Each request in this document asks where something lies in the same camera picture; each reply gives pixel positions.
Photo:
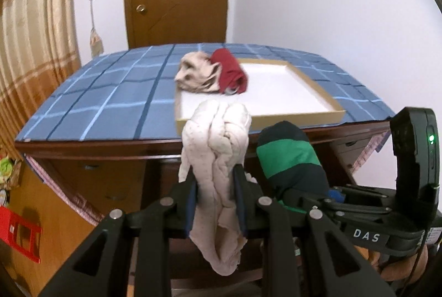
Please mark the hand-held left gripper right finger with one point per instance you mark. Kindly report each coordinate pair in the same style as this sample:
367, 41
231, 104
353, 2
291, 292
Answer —
240, 204

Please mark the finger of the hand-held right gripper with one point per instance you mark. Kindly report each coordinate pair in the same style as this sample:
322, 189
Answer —
362, 191
359, 209

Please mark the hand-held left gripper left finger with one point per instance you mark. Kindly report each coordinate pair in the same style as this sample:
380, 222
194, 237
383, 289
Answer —
191, 205

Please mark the cream underwear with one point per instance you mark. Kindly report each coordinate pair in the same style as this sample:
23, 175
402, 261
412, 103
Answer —
214, 145

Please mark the green navy striped underwear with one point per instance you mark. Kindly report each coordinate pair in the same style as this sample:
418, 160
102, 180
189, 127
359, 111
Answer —
290, 155

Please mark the shallow cardboard tray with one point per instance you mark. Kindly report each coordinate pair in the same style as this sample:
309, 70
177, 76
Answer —
276, 90

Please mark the beige patterned underwear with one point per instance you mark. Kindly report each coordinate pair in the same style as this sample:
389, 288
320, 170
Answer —
196, 72

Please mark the dark red underwear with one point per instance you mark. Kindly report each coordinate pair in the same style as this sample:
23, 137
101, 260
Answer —
229, 71

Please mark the small wooden side drawer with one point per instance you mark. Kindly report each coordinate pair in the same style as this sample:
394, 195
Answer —
352, 148
103, 172

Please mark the dark wooden desk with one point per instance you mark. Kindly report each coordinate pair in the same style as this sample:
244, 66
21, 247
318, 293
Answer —
103, 152

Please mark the blue checked tablecloth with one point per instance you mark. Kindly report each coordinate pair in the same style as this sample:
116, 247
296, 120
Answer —
103, 97

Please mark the red plastic stool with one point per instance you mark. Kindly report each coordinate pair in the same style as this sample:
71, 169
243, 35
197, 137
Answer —
20, 235

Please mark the small green item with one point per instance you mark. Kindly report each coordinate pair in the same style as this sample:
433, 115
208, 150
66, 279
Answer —
7, 167

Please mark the beige curtain tassel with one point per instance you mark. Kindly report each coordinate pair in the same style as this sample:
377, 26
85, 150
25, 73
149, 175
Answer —
96, 40

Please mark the brass door knob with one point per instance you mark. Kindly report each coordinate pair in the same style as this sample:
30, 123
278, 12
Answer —
140, 8

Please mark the beige patterned curtain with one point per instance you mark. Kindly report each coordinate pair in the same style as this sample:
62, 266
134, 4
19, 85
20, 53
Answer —
31, 41

